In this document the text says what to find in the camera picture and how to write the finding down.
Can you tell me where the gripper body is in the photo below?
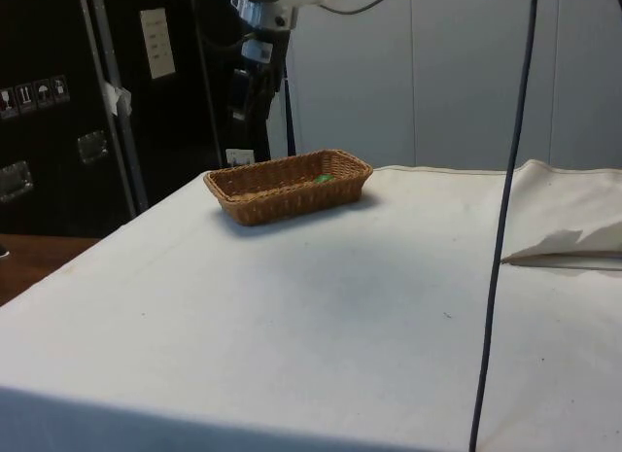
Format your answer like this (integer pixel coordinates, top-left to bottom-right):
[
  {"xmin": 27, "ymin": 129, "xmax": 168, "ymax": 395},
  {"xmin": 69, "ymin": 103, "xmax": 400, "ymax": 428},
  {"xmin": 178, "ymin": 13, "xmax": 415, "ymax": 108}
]
[{"xmin": 232, "ymin": 62, "xmax": 281, "ymax": 120}]

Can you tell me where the brown wicker basket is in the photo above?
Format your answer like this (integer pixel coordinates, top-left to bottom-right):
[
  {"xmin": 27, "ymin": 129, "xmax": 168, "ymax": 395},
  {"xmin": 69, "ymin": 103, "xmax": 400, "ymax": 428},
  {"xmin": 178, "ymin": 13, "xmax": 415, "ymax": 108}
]
[{"xmin": 202, "ymin": 149, "xmax": 375, "ymax": 227}]

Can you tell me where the pale locker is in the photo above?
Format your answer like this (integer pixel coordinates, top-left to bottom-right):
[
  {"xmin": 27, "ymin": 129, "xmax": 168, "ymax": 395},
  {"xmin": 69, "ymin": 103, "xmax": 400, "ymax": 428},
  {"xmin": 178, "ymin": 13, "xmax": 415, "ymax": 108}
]
[
  {"xmin": 552, "ymin": 0, "xmax": 622, "ymax": 167},
  {"xmin": 410, "ymin": 0, "xmax": 556, "ymax": 172},
  {"xmin": 286, "ymin": 0, "xmax": 414, "ymax": 167}
]

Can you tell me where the black cabinet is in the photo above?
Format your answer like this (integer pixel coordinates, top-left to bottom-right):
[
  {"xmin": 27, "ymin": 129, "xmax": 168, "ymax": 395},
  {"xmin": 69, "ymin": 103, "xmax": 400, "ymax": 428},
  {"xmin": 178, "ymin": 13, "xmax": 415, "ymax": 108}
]
[{"xmin": 0, "ymin": 0, "xmax": 294, "ymax": 239}]

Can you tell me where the black cable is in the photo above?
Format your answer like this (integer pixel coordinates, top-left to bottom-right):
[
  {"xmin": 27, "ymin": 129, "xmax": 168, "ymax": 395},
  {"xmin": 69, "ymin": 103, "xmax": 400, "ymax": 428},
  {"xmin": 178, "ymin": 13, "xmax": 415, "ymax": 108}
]
[
  {"xmin": 467, "ymin": 0, "xmax": 541, "ymax": 452},
  {"xmin": 318, "ymin": 0, "xmax": 402, "ymax": 15}
]

